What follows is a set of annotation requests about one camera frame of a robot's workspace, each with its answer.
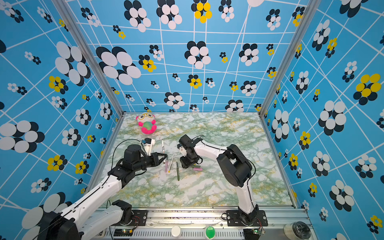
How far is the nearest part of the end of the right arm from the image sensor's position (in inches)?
27.9

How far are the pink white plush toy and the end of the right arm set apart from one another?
0.30 meters

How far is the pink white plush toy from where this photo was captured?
1.07 m
